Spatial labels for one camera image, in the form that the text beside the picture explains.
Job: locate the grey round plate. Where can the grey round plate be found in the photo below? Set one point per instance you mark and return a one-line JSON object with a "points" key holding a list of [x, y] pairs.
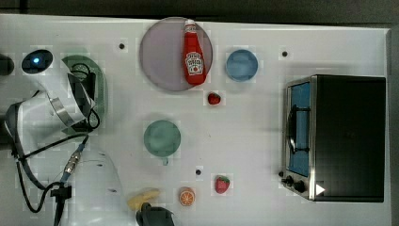
{"points": [[161, 54]]}

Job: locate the green plastic strainer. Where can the green plastic strainer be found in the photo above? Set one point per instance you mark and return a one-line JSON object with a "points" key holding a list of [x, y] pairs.
{"points": [[100, 96]]}

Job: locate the green metal cup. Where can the green metal cup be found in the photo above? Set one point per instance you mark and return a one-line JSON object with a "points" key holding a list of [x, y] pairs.
{"points": [[162, 139]]}

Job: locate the blue bowl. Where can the blue bowl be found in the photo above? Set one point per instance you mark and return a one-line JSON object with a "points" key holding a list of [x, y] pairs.
{"points": [[242, 65]]}

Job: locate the red ketchup bottle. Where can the red ketchup bottle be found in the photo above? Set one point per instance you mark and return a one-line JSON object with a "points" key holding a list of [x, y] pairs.
{"points": [[193, 59]]}

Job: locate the yellow banana toy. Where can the yellow banana toy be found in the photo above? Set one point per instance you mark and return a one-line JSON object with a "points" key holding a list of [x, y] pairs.
{"points": [[137, 201]]}

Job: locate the orange slice toy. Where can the orange slice toy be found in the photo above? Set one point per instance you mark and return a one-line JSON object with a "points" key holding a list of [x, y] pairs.
{"points": [[187, 196]]}

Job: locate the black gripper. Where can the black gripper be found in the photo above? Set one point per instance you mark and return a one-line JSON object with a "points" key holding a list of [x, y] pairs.
{"points": [[83, 90]]}

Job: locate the small red strawberry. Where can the small red strawberry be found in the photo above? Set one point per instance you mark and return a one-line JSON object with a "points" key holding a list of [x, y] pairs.
{"points": [[213, 98]]}

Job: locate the black toaster oven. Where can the black toaster oven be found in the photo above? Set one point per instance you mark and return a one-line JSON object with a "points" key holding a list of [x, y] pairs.
{"points": [[334, 138]]}

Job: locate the large red strawberry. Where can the large red strawberry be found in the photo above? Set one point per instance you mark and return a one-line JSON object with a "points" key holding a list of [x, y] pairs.
{"points": [[222, 184]]}

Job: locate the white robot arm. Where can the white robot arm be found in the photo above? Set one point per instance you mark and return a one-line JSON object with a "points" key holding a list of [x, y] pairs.
{"points": [[51, 133]]}

